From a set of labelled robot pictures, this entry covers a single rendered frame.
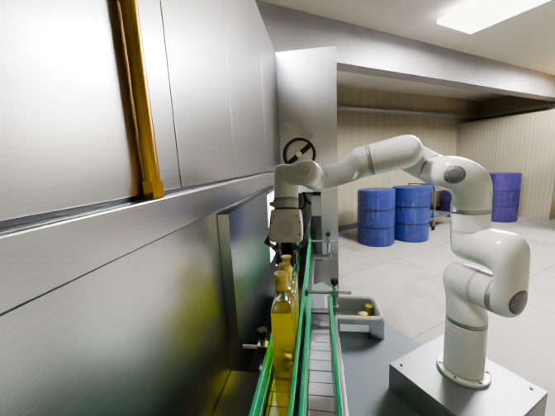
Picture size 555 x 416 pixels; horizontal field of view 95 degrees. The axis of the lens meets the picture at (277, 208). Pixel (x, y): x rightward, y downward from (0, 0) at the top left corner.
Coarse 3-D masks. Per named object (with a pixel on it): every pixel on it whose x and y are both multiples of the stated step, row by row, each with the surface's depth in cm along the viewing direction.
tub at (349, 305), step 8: (328, 296) 115; (344, 296) 115; (352, 296) 114; (360, 296) 113; (368, 296) 113; (328, 304) 115; (344, 304) 115; (352, 304) 114; (360, 304) 114; (376, 304) 107; (336, 312) 114; (344, 312) 114; (352, 312) 114; (376, 312) 106
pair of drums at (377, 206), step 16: (368, 192) 415; (384, 192) 407; (400, 192) 435; (416, 192) 421; (368, 208) 419; (384, 208) 411; (400, 208) 439; (416, 208) 426; (368, 224) 423; (384, 224) 416; (400, 224) 443; (416, 224) 430; (368, 240) 428; (384, 240) 420; (400, 240) 449; (416, 240) 435
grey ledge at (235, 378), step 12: (240, 372) 70; (252, 372) 70; (228, 384) 66; (240, 384) 66; (252, 384) 66; (228, 396) 63; (240, 396) 63; (252, 396) 62; (216, 408) 60; (228, 408) 60; (240, 408) 60
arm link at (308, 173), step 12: (276, 168) 77; (288, 168) 74; (300, 168) 72; (312, 168) 70; (276, 180) 76; (288, 180) 74; (300, 180) 72; (312, 180) 71; (276, 192) 76; (288, 192) 75
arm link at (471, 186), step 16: (432, 160) 68; (448, 160) 60; (464, 160) 58; (432, 176) 64; (448, 176) 60; (464, 176) 58; (480, 176) 58; (464, 192) 60; (480, 192) 59; (464, 208) 62; (480, 208) 61
